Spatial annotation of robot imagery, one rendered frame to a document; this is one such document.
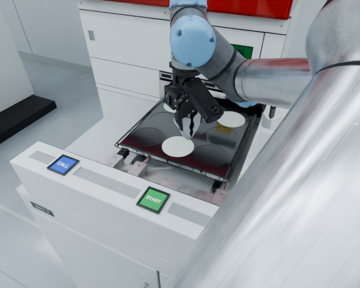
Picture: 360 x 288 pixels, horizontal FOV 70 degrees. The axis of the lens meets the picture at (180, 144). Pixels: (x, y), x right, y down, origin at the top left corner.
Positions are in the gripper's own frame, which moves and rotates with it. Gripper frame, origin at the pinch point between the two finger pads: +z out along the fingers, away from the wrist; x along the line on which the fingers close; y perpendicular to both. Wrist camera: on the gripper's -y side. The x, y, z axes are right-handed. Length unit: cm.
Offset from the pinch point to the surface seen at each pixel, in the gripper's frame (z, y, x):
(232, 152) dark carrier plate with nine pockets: 7.4, -5.9, -11.7
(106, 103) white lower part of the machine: 23, 70, 1
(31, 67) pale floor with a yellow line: 98, 345, 13
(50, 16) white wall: 34, 316, -26
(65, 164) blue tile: 0.9, 9.7, 31.8
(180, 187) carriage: 9.4, -6.8, 7.9
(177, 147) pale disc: 7.4, 5.5, 0.7
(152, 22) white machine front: -19, 44, -15
